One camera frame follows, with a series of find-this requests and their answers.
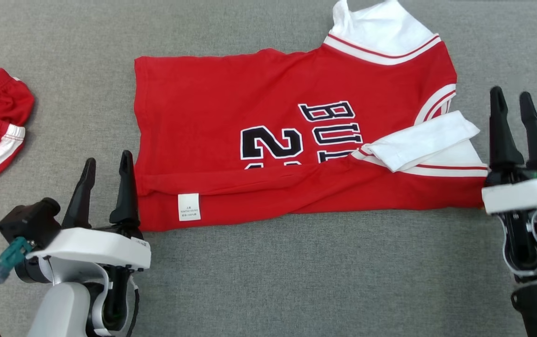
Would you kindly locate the red white basketball jersey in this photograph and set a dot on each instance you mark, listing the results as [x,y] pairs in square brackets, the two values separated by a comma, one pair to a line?
[212,107]

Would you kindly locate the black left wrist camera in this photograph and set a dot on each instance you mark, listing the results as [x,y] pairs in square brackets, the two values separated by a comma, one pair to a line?
[27,222]

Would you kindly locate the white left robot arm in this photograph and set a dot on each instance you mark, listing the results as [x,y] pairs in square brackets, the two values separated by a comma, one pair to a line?
[58,309]

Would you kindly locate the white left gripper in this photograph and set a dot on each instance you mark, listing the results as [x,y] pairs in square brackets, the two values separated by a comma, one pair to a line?
[95,245]

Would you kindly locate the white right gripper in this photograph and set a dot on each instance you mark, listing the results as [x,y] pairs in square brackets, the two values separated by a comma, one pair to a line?
[526,194]

